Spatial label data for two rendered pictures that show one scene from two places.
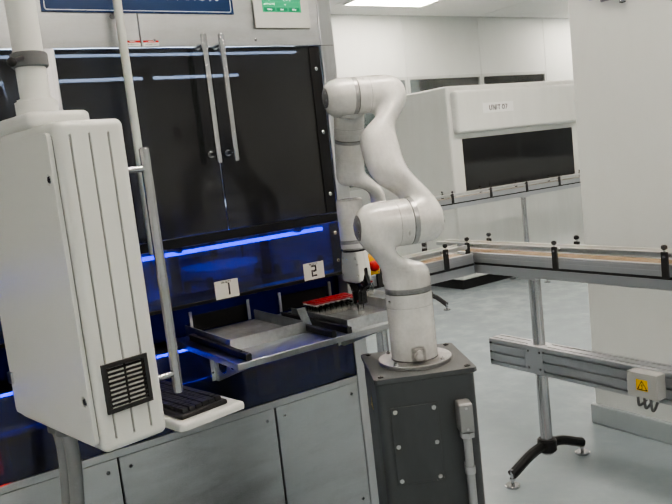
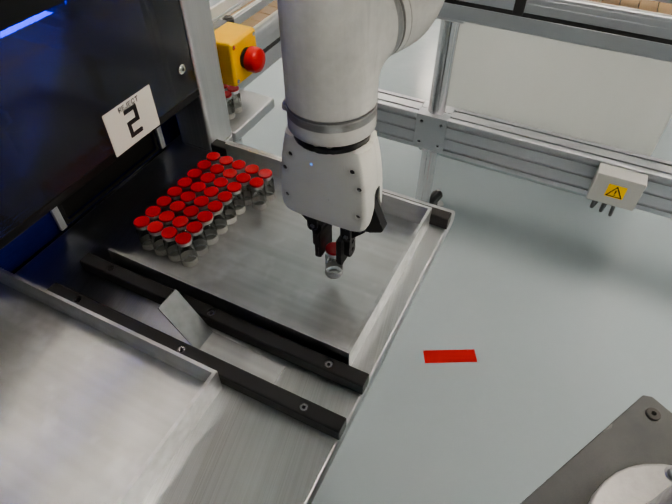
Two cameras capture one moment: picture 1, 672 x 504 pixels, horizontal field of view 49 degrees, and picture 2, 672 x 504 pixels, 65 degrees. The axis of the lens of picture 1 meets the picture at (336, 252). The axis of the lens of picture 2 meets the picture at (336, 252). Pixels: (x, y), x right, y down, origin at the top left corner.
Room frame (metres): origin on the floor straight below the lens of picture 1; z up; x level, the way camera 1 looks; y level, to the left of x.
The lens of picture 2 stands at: (1.94, 0.16, 1.40)
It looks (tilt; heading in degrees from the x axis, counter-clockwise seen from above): 47 degrees down; 330
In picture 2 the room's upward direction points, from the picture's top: straight up
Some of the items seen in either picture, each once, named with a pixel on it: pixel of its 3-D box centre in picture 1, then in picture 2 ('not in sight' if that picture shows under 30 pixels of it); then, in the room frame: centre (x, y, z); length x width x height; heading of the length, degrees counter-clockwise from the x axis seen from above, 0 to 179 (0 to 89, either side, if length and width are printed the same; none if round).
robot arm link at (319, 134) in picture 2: (353, 244); (329, 112); (2.32, -0.06, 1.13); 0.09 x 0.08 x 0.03; 33
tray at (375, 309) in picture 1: (350, 310); (277, 237); (2.41, -0.03, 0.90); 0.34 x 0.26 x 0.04; 33
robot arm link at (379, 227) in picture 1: (391, 246); not in sight; (1.87, -0.14, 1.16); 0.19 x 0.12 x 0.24; 105
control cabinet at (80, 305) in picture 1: (64, 274); not in sight; (1.83, 0.68, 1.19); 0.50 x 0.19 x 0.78; 44
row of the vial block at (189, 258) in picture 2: (336, 305); (222, 213); (2.48, 0.02, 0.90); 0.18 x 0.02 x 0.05; 123
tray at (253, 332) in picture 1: (243, 328); (6, 415); (2.32, 0.32, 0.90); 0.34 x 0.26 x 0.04; 33
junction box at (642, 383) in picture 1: (646, 384); (616, 187); (2.50, -1.03, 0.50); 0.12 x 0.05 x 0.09; 33
